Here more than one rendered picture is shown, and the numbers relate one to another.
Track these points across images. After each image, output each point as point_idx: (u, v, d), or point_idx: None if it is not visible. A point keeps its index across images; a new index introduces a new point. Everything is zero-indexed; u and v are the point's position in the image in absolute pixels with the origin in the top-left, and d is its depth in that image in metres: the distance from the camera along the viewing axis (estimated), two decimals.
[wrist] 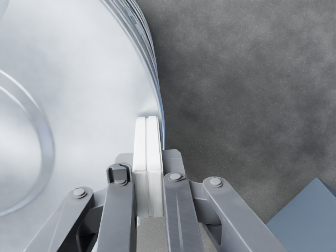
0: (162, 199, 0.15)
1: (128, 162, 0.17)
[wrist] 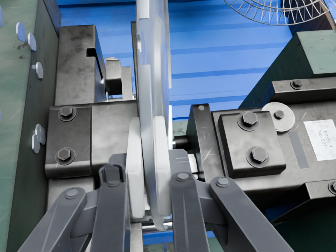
0: (169, 198, 0.15)
1: (121, 162, 0.17)
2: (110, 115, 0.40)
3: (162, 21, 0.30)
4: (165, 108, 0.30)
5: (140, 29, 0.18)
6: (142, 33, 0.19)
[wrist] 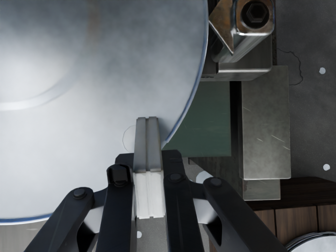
0: (162, 199, 0.15)
1: (128, 162, 0.17)
2: None
3: None
4: (50, 5, 0.21)
5: None
6: (129, 150, 0.22)
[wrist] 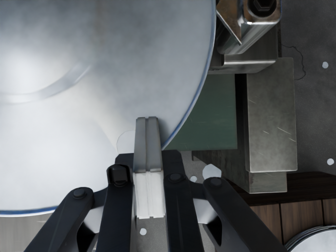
0: (162, 199, 0.15)
1: (128, 162, 0.17)
2: None
3: (80, 63, 0.22)
4: None
5: None
6: None
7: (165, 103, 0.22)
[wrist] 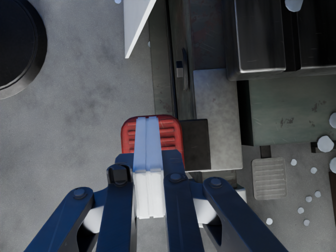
0: (162, 199, 0.15)
1: (128, 162, 0.17)
2: None
3: None
4: None
5: None
6: None
7: None
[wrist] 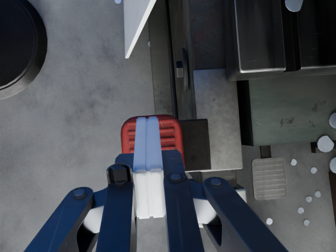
0: (162, 199, 0.15)
1: (128, 162, 0.17)
2: None
3: None
4: None
5: None
6: None
7: None
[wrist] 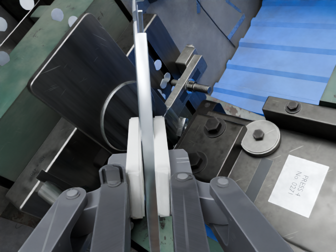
0: (168, 198, 0.15)
1: (121, 162, 0.17)
2: None
3: None
4: None
5: (137, 13, 0.38)
6: None
7: None
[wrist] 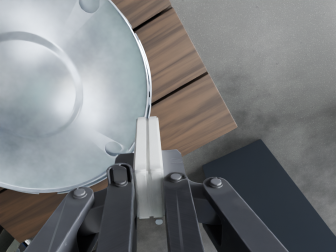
0: (162, 199, 0.15)
1: (128, 162, 0.17)
2: None
3: None
4: (39, 115, 0.37)
5: None
6: None
7: None
